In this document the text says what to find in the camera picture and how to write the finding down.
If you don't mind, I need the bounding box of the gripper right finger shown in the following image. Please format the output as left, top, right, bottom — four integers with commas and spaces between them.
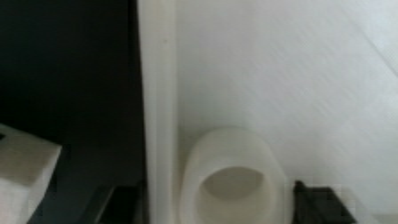
292, 181, 358, 224

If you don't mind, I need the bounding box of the white square table top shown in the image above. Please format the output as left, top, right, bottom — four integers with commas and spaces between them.
139, 0, 398, 224

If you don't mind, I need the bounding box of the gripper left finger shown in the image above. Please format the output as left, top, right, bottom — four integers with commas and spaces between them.
79, 182, 145, 224

